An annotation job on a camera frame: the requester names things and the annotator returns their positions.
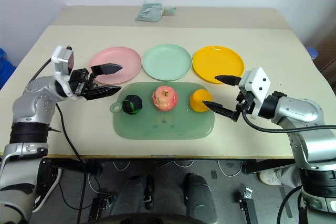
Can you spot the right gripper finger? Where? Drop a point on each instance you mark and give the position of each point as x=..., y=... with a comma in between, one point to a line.
x=220, y=108
x=229, y=79

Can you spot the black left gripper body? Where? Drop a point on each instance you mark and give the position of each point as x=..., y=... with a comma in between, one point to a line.
x=80, y=81

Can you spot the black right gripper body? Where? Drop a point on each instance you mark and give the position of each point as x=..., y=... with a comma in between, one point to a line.
x=246, y=102

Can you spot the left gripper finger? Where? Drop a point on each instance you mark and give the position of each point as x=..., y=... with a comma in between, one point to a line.
x=103, y=91
x=107, y=68

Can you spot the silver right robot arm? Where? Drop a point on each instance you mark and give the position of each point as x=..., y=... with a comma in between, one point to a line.
x=302, y=119

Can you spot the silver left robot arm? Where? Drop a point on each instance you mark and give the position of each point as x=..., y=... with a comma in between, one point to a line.
x=31, y=103

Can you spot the pink round plate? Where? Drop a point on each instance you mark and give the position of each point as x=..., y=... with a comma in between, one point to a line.
x=123, y=61

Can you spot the yellow round plate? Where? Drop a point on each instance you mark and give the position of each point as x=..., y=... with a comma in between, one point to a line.
x=218, y=61

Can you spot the orange fruit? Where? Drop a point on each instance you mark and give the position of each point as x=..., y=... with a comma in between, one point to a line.
x=197, y=100

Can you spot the dark green avocado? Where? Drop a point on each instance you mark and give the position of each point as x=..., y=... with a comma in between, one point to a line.
x=132, y=104

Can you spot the light green round plate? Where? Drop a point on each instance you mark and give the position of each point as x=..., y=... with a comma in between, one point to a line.
x=166, y=62

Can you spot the green cutting board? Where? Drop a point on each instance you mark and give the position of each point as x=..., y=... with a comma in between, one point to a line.
x=168, y=127

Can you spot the pink red apple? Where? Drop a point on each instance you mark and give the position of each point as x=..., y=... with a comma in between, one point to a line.
x=165, y=98

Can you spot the pale green cloth pouch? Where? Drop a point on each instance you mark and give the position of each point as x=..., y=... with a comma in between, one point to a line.
x=148, y=12

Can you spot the blue crate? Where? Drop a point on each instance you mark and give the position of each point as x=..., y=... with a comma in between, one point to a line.
x=5, y=69

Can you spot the white sneaker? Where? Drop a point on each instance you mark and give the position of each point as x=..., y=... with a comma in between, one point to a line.
x=269, y=176

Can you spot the blue round stool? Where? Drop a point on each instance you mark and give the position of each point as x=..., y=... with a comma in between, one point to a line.
x=312, y=53

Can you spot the grey trouser leg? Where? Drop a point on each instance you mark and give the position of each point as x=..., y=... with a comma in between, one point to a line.
x=288, y=175

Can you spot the dark rounded robot leg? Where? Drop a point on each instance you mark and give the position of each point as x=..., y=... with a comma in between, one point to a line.
x=200, y=197
x=131, y=195

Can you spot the brown wooden cabinet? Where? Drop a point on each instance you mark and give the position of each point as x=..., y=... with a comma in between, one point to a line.
x=328, y=56

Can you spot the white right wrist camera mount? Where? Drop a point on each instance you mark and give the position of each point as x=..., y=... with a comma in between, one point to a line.
x=256, y=85

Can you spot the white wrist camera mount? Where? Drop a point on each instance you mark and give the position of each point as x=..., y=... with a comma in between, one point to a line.
x=62, y=62
x=256, y=85

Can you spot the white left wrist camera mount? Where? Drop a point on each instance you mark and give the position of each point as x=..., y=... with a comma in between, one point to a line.
x=62, y=62

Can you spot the black table frame bar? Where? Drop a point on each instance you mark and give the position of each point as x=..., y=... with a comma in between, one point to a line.
x=267, y=166

